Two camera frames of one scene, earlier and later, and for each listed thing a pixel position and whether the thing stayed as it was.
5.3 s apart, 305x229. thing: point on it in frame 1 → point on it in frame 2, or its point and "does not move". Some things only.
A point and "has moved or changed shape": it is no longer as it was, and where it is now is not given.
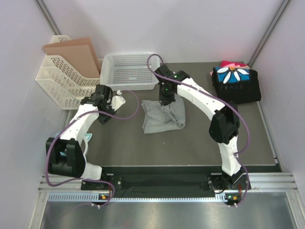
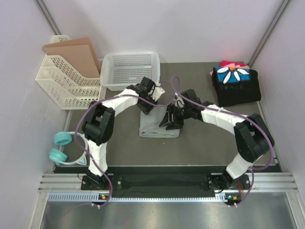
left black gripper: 112,112 → 145,110
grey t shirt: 158,117 has moved or changed shape
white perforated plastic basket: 129,71 does not move
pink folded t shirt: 233,64 does not move
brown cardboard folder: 78,54 does not move
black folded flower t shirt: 237,85 does not move
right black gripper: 164,101 → 168,119
